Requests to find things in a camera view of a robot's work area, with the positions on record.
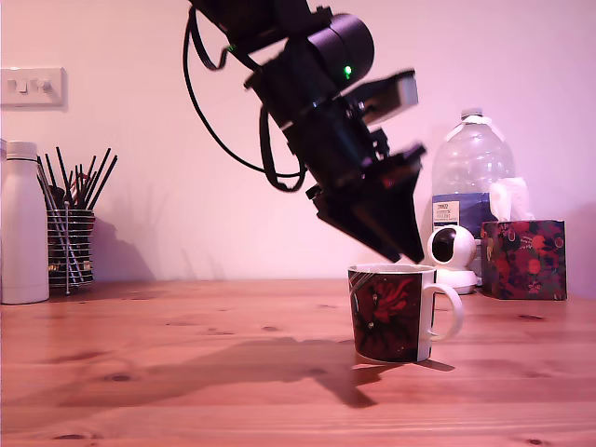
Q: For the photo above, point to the white bottle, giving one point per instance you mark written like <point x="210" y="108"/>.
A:
<point x="21" y="233"/>

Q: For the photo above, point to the metal straw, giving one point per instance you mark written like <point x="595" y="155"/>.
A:
<point x="51" y="195"/>

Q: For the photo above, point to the dark floral tissue box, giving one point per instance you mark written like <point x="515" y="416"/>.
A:
<point x="526" y="261"/>

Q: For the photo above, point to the black drinking straw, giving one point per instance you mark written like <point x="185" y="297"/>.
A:
<point x="53" y="179"/>
<point x="103" y="181"/>
<point x="65" y="177"/>
<point x="95" y="177"/>

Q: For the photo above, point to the large clear water bottle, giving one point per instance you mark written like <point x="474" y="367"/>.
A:
<point x="470" y="163"/>

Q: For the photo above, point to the white tissue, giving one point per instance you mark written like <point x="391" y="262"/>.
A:
<point x="510" y="198"/>

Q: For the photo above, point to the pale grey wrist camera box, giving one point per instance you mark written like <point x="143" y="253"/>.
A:
<point x="391" y="98"/>

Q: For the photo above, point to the small white round camera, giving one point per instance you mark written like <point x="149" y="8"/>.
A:
<point x="454" y="253"/>

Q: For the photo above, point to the white light switch plate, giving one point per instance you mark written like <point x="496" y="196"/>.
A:
<point x="32" y="88"/>

